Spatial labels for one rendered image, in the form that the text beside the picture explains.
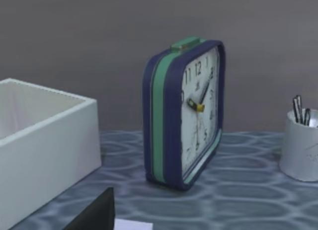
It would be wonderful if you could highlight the white pen cup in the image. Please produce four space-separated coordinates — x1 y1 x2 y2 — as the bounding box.
279 109 318 183

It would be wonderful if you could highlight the white open box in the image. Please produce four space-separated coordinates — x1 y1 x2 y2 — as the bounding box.
0 77 102 230

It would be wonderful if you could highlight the white paper sheet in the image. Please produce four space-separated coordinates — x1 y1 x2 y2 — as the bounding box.
115 218 154 230

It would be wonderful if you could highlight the black and silver pen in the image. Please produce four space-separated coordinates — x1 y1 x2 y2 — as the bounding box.
303 108 312 125
292 95 304 123

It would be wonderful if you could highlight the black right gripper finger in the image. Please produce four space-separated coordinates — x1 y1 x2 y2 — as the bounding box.
61 187 116 230

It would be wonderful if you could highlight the blue and green alarm clock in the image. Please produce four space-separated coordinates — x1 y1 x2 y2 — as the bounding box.
142 35 227 191

